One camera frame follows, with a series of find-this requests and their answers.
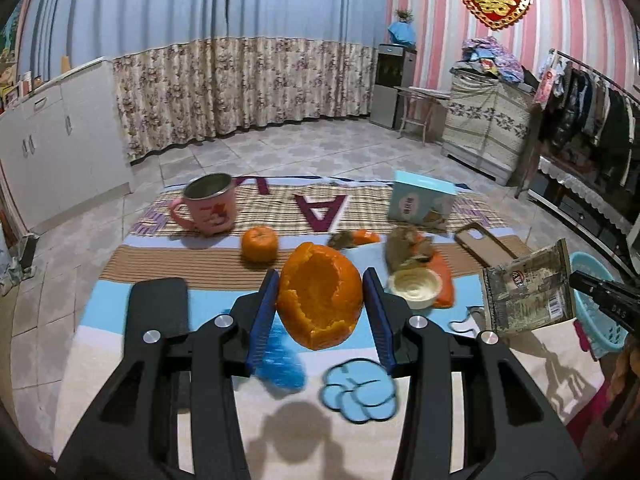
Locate small grey box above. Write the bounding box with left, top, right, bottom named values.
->
left=21, top=234, right=42, bottom=272

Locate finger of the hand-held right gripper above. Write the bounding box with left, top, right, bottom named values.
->
left=569, top=270, right=640, bottom=337

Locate floral beige curtain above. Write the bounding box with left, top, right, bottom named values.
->
left=112, top=35, right=378, bottom=163

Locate row of hanging clothes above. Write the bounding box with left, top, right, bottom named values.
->
left=537, top=55, right=640, bottom=186

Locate white cabinet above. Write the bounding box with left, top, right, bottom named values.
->
left=0, top=57, right=135, bottom=233

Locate light blue tissue box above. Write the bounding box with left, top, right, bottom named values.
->
left=387, top=170, right=458, bottom=233

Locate metal clothes rack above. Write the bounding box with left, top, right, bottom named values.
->
left=515, top=49, right=640, bottom=241

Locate whole orange tangerine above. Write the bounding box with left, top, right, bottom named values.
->
left=241, top=226, right=279, bottom=264

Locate turquoise plastic basket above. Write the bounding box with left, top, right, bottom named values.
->
left=569, top=251, right=636, bottom=358

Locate large crumpled brown paper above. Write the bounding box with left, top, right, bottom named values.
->
left=384, top=225, right=437, bottom=273

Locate grey water dispenser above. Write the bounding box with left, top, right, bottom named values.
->
left=369, top=44, right=418, bottom=130

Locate pile of folded clothes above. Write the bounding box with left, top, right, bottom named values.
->
left=450, top=36, right=526, bottom=83

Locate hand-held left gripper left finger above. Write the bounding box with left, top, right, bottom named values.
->
left=55, top=269, right=281, bottom=480

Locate brown phone case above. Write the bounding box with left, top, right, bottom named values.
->
left=454, top=222, right=521, bottom=267

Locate blue striped curtain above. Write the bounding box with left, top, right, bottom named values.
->
left=17, top=0, right=391, bottom=68

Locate low table with lace cloth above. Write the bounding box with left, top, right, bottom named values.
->
left=530, top=155, right=640, bottom=271

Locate small folding table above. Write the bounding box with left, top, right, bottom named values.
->
left=393, top=86, right=451, bottom=146

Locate cabinet under floral cloth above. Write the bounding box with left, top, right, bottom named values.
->
left=440, top=72, right=533, bottom=186

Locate printed striped blanket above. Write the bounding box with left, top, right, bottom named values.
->
left=52, top=175, right=621, bottom=480

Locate grey snack packet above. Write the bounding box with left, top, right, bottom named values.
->
left=481, top=238, right=577, bottom=336

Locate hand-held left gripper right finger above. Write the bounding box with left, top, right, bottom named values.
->
left=362, top=267, right=586, bottom=480

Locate blue cloth-covered plant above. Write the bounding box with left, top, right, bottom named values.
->
left=387, top=8, right=417, bottom=47

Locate pink metal mug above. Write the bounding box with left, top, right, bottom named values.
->
left=167, top=172, right=239, bottom=236

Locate flat orange peel piece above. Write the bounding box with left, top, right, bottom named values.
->
left=425, top=250, right=455, bottom=309

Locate large hollow orange peel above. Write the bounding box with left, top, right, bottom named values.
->
left=276, top=241, right=364, bottom=351

